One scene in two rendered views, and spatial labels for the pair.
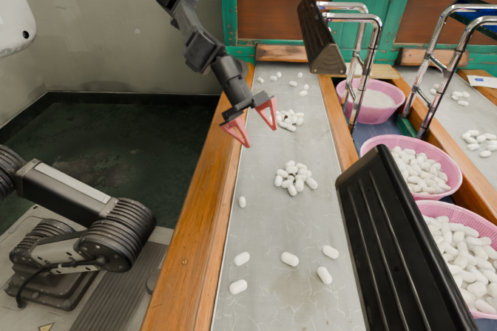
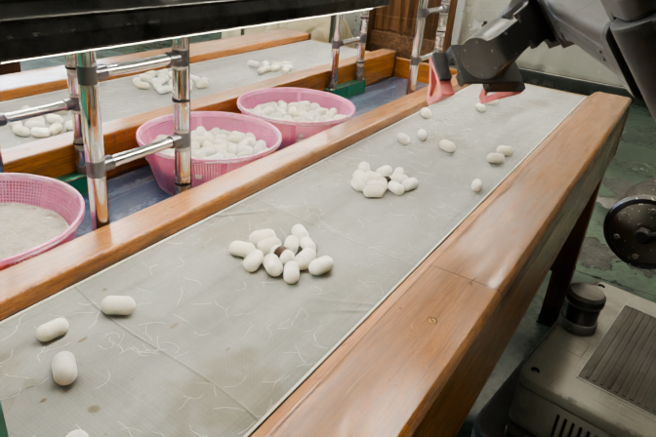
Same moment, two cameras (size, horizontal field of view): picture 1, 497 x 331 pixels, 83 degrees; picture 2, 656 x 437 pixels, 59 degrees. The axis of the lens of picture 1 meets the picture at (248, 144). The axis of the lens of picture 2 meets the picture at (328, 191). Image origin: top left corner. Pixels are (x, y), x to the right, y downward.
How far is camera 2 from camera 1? 1.47 m
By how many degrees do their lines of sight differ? 113
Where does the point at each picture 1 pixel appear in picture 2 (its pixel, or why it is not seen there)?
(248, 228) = (476, 174)
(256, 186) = (444, 196)
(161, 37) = not seen: outside the picture
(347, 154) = (275, 162)
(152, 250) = (609, 381)
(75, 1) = not seen: outside the picture
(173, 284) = (569, 157)
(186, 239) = (557, 172)
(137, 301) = (614, 332)
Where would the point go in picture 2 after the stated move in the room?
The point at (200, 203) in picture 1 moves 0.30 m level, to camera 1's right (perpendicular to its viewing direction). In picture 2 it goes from (540, 188) to (379, 147)
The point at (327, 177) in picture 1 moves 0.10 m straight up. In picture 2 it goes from (330, 173) to (335, 119)
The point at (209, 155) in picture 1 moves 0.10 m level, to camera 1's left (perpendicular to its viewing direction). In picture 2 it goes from (517, 230) to (590, 252)
